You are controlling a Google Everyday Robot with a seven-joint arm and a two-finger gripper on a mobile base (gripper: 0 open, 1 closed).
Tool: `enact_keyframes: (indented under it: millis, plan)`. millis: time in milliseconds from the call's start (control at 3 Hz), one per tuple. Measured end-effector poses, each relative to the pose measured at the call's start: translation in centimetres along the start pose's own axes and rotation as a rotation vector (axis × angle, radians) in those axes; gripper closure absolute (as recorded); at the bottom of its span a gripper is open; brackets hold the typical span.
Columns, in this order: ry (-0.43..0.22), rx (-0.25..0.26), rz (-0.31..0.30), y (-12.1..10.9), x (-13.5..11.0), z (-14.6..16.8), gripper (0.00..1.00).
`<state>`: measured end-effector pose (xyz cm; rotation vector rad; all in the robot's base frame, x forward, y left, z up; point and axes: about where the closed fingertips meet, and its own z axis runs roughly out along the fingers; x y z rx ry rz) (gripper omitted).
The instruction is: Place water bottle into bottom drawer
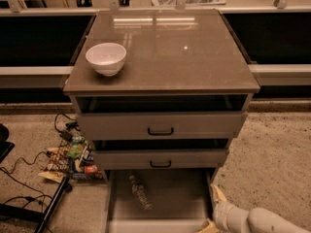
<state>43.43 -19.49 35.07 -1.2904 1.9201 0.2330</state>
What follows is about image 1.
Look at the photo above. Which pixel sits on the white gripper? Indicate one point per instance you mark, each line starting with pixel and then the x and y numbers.
pixel 223 214

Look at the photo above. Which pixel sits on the clear plastic water bottle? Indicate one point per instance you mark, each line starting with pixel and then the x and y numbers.
pixel 138 190

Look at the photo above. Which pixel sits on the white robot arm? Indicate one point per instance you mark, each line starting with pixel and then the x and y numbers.
pixel 260 220

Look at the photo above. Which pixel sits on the bottom grey drawer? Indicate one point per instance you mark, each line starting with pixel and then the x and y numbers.
pixel 181 201

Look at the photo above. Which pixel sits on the grey drawer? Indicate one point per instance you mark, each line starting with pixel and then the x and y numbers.
pixel 181 201
pixel 159 159
pixel 152 126

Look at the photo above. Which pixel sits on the middle grey drawer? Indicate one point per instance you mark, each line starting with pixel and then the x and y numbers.
pixel 159 159

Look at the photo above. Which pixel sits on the top grey drawer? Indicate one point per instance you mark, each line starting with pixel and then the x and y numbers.
pixel 152 126

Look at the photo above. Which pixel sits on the grey drawer cabinet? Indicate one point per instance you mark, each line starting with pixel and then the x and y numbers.
pixel 177 62

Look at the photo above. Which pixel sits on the pile of snack packages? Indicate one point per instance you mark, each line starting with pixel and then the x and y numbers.
pixel 73 160

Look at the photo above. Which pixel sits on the black power adapter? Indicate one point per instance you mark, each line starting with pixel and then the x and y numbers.
pixel 65 135

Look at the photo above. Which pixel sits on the white ceramic bowl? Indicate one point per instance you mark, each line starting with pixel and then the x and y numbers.
pixel 106 59

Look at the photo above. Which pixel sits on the black stand leg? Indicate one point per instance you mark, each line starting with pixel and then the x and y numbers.
pixel 40 218

